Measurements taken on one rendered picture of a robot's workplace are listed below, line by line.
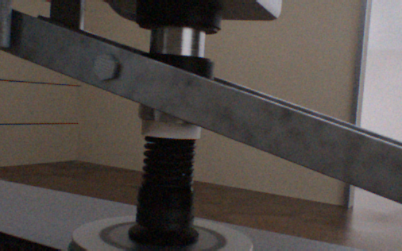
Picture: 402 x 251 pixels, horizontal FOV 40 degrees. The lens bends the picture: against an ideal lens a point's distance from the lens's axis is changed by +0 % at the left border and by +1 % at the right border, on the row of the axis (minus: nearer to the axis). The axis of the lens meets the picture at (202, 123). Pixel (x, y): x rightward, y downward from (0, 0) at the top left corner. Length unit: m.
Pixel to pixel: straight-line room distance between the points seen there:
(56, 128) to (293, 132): 6.73
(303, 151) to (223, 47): 5.67
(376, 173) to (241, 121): 0.14
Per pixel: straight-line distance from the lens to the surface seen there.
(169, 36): 0.62
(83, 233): 0.67
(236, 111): 0.56
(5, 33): 0.66
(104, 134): 7.18
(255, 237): 0.81
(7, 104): 6.69
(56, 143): 7.26
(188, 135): 0.62
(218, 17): 0.63
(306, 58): 5.78
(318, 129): 0.54
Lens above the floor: 1.00
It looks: 3 degrees down
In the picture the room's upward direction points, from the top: 4 degrees clockwise
